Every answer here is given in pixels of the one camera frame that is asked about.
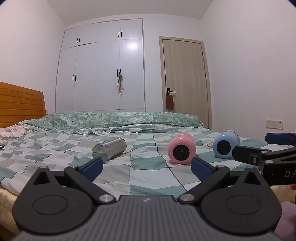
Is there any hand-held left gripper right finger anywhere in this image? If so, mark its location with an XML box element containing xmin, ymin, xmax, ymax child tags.
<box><xmin>178</xmin><ymin>157</ymin><xmax>270</xmax><ymax>205</ymax></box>

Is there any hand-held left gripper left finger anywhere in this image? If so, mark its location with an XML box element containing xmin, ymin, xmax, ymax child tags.
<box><xmin>30</xmin><ymin>157</ymin><xmax>116</xmax><ymax>206</ymax></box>

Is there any green hanging ornament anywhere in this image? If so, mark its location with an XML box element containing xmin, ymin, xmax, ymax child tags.
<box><xmin>117</xmin><ymin>73</ymin><xmax>125</xmax><ymax>95</ymax></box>

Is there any brown hanging pouch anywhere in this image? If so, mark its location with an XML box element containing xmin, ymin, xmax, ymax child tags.
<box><xmin>165</xmin><ymin>95</ymin><xmax>174</xmax><ymax>112</ymax></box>

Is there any blue cup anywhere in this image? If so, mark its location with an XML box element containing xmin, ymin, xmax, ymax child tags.
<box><xmin>213</xmin><ymin>130</ymin><xmax>240</xmax><ymax>159</ymax></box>

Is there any beige wooden door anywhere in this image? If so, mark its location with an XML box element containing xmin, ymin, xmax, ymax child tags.
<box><xmin>159</xmin><ymin>36</ymin><xmax>212</xmax><ymax>130</ymax></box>

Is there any green checked bed sheet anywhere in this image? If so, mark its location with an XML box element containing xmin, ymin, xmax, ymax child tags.
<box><xmin>0</xmin><ymin>126</ymin><xmax>296</xmax><ymax>200</ymax></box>

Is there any beige mattress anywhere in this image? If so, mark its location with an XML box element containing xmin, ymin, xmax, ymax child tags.
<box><xmin>0</xmin><ymin>185</ymin><xmax>21</xmax><ymax>235</ymax></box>

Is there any pink cup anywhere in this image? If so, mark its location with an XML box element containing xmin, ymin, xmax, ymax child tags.
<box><xmin>168</xmin><ymin>133</ymin><xmax>197</xmax><ymax>165</ymax></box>

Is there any floral pillow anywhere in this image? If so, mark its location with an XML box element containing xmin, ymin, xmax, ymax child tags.
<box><xmin>0</xmin><ymin>125</ymin><xmax>28</xmax><ymax>140</ymax></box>

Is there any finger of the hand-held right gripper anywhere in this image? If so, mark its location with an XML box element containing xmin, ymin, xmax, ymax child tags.
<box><xmin>265</xmin><ymin>132</ymin><xmax>296</xmax><ymax>146</ymax></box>
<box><xmin>232</xmin><ymin>145</ymin><xmax>275</xmax><ymax>166</ymax></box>

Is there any green floral quilt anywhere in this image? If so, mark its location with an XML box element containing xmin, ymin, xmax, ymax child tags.
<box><xmin>20</xmin><ymin>111</ymin><xmax>204</xmax><ymax>136</ymax></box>

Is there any wooden headboard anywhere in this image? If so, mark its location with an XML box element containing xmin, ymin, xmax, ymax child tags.
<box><xmin>0</xmin><ymin>82</ymin><xmax>46</xmax><ymax>128</ymax></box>

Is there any stainless steel cup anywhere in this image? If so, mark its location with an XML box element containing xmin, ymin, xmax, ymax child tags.
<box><xmin>92</xmin><ymin>137</ymin><xmax>127</xmax><ymax>164</ymax></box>

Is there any pink cloth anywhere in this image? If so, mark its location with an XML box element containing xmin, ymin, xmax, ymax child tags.
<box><xmin>275</xmin><ymin>201</ymin><xmax>296</xmax><ymax>241</ymax></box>

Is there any white wall socket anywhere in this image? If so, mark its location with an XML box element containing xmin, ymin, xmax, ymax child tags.
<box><xmin>266</xmin><ymin>119</ymin><xmax>284</xmax><ymax>130</ymax></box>

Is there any white wardrobe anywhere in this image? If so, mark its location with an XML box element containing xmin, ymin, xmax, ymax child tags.
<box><xmin>55</xmin><ymin>19</ymin><xmax>146</xmax><ymax>114</ymax></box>

